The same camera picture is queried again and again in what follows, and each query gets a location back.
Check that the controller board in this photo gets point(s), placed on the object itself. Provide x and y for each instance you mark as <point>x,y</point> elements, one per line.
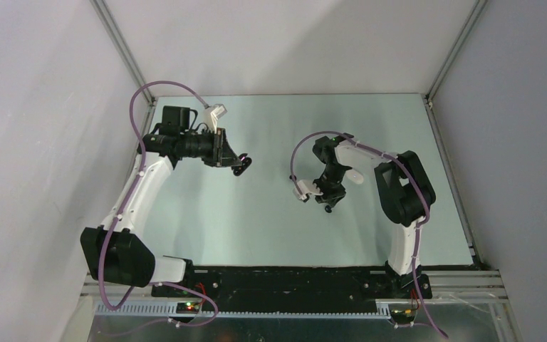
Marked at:
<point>402,317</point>
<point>188,308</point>

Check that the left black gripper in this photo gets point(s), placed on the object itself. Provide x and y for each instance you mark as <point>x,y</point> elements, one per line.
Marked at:
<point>223,155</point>

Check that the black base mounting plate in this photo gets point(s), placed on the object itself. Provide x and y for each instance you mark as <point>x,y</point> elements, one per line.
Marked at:
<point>297,289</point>

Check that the black earbud charging case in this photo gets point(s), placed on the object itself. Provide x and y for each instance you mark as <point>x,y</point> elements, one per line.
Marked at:
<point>245,163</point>

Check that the white earbud charging case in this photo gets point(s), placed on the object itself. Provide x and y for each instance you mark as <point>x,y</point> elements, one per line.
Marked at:
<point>355,176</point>

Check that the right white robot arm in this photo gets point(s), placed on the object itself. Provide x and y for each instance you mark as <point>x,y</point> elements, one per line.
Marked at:
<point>405,195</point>

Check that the right controller board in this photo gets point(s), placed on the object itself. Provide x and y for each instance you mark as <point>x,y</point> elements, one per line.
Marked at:
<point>402,317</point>

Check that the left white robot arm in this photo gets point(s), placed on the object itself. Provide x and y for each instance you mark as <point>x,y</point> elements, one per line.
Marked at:
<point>114,251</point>

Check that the left aluminium frame post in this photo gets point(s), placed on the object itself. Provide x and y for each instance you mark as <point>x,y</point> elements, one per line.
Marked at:
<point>117,37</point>

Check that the left controller board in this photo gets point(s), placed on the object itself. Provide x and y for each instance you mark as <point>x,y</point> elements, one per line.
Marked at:
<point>188,308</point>

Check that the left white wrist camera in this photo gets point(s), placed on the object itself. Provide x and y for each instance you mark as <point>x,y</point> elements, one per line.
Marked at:
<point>212,114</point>

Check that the right aluminium frame post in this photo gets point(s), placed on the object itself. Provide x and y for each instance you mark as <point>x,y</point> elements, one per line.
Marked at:
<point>465,32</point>

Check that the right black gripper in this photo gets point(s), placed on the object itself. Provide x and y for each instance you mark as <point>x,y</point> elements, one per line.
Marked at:
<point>331,198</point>

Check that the aluminium frame post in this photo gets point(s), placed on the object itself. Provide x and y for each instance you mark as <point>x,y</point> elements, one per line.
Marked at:
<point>117,37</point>
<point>465,32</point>

